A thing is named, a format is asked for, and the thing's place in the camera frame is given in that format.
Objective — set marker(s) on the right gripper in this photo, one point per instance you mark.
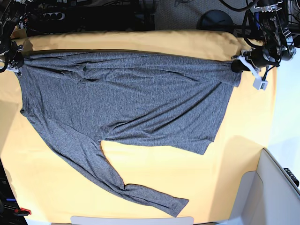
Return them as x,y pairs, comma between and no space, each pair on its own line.
11,56

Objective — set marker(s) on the grey long-sleeve T-shirt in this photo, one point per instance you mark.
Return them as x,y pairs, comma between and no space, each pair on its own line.
76,100

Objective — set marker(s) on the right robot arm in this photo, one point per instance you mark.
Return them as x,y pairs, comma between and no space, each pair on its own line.
11,13

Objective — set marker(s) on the white box bin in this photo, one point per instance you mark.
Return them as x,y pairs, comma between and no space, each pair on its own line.
266,196

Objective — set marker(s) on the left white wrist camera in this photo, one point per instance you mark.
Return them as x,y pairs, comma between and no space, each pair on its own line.
260,84

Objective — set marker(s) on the red clamp at left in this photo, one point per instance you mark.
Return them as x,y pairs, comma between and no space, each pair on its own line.
22,212

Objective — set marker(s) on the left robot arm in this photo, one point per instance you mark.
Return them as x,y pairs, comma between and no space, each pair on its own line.
266,30

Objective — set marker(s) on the white power strip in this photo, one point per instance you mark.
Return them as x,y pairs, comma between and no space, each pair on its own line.
51,16

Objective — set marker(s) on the black remote control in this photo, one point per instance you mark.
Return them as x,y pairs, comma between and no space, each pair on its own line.
292,176

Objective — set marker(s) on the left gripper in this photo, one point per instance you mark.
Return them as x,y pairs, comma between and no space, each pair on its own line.
256,57

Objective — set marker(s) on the grey tray at bottom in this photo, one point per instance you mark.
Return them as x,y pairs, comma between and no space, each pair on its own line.
77,220

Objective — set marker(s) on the black round stand base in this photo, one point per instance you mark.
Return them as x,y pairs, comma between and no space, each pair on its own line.
215,20

